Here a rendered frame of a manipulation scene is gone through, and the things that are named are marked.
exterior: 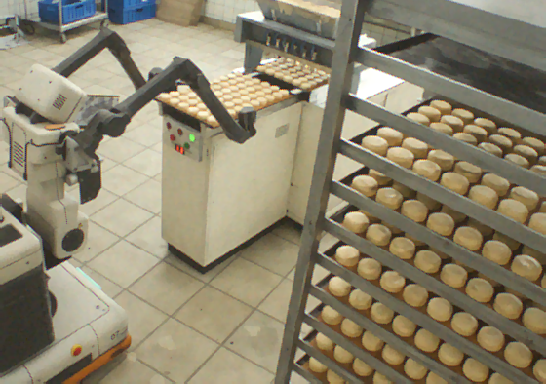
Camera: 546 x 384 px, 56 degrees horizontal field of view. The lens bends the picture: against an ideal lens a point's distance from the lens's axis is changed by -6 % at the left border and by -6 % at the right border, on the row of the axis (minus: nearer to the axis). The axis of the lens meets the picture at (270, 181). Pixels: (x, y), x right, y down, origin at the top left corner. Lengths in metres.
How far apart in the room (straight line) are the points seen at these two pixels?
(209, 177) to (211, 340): 0.76
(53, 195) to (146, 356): 0.88
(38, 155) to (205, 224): 1.06
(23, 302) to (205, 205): 1.03
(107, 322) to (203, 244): 0.71
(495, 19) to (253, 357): 2.04
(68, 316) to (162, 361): 0.47
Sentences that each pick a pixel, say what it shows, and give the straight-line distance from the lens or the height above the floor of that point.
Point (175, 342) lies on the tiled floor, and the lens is 2.60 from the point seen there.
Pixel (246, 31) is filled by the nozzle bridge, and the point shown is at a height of 1.09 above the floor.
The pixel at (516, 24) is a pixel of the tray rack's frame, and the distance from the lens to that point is 0.81.
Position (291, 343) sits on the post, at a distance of 1.32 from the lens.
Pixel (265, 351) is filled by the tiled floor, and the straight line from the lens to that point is 2.60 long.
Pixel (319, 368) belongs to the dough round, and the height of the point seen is 0.88.
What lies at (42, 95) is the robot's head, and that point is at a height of 1.21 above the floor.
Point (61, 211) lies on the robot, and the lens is 2.12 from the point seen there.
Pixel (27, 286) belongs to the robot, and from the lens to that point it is 1.98.
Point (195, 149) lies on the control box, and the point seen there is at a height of 0.76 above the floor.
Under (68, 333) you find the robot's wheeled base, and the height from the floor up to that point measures 0.28.
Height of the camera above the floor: 1.96
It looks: 31 degrees down
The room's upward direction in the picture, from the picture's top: 8 degrees clockwise
